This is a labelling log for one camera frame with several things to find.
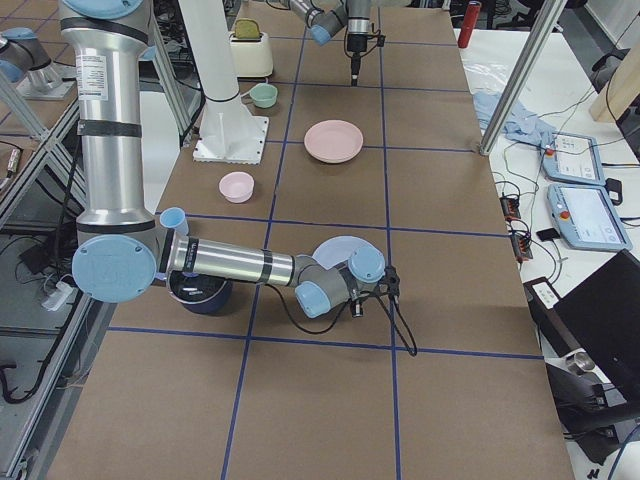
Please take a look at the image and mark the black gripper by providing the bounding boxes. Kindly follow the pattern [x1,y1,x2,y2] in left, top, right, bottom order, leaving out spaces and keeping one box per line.
[346,17,386,86]
[349,266,400,318]

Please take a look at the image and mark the light blue plate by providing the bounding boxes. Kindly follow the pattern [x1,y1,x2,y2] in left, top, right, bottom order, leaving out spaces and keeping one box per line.
[312,235,370,270]

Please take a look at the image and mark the pink plate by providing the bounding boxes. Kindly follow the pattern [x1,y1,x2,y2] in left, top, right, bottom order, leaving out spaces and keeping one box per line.
[304,120,364,164]

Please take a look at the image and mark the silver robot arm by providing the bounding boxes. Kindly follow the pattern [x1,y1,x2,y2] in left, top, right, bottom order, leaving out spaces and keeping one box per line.
[265,0,386,87]
[59,1,399,318]

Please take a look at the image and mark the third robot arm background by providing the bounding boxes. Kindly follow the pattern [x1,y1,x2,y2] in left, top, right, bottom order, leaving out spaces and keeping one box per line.
[1,27,75,100]

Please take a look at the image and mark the green bowl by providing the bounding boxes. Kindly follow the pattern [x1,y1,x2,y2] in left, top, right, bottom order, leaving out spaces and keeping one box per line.
[249,83,278,109]

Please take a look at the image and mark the cream toaster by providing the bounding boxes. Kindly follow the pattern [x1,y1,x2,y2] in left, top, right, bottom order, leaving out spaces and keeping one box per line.
[229,26,274,78]

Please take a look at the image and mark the bread slice in toaster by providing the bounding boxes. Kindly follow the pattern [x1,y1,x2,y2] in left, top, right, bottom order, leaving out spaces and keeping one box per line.
[234,18,262,41]

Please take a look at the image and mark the red cylinder tube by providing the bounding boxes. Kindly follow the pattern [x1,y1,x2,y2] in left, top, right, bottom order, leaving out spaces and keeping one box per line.
[457,1,482,49]

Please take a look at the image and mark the dark blue pot with lid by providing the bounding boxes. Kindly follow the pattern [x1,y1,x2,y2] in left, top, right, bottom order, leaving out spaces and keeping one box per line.
[166,271,233,315]

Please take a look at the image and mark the pink bowl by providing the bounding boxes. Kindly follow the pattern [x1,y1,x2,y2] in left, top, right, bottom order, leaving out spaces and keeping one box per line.
[218,171,255,203]

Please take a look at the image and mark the light blue cloth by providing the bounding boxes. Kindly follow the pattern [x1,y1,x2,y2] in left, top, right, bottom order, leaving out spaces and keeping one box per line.
[472,91,555,147]

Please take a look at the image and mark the light blue cup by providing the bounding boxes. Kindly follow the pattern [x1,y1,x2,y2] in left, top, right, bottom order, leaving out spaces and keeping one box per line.
[159,207,189,236]

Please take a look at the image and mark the upper teach pendant tablet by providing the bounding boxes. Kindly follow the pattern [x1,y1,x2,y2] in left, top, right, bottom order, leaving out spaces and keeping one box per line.
[542,132,605,186]

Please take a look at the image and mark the teach pendant tablet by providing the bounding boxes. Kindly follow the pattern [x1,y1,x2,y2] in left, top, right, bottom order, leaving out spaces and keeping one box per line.
[542,132,605,186]
[547,183,633,252]

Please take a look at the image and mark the lower teach pendant tablet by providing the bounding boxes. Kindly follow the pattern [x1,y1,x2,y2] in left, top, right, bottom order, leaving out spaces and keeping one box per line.
[547,183,633,252]

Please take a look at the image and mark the black laptop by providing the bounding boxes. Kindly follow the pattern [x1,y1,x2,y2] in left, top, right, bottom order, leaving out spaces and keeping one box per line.
[555,250,639,400]

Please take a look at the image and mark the white toaster cable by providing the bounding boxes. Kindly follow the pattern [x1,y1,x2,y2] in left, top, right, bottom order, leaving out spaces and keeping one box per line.
[238,75,271,101]

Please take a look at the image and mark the aluminium frame post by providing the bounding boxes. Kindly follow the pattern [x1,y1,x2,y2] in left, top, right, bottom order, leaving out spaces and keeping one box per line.
[478,0,567,156]

